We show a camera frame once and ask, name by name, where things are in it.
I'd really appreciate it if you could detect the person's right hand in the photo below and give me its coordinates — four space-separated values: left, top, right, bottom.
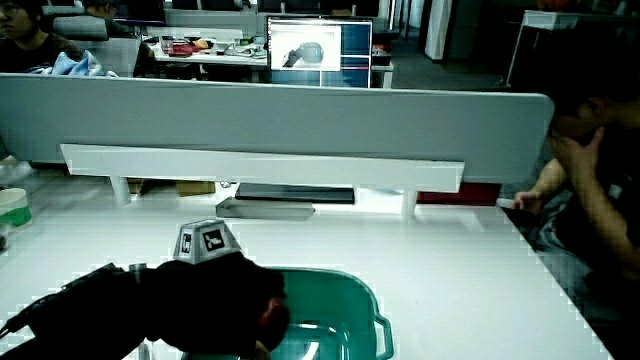
144 218 291 359

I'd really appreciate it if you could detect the red apple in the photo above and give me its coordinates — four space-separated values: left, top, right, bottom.
256 295 292 352

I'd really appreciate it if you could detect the green plastic basin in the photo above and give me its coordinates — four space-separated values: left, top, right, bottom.
181 267 396 360

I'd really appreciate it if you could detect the gray flat device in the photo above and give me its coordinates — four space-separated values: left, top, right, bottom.
215 196 317 222

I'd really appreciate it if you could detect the brown cardboard box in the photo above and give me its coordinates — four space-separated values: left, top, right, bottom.
174 180 217 198

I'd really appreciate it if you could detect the black flat device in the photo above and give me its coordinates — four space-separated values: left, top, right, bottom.
234 182 357 205

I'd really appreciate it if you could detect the white desk shelf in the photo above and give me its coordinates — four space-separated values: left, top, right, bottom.
59 143 466 220

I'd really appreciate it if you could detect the gray desk divider panel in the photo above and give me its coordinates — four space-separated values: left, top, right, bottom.
0 73 556 186

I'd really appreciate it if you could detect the white and green cup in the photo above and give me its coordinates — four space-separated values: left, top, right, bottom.
0 187 33 232

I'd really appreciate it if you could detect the red bag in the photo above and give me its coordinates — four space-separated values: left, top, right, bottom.
168 43 202 58

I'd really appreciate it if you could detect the light blue cloth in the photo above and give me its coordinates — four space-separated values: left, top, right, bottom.
28 49 119 78

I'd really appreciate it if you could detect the red box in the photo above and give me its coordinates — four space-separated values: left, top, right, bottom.
416 181 503 207

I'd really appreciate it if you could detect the computer monitor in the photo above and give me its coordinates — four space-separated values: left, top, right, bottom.
265 15 375 90

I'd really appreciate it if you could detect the gray office chair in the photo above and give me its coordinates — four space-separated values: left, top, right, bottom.
51 14 110 43

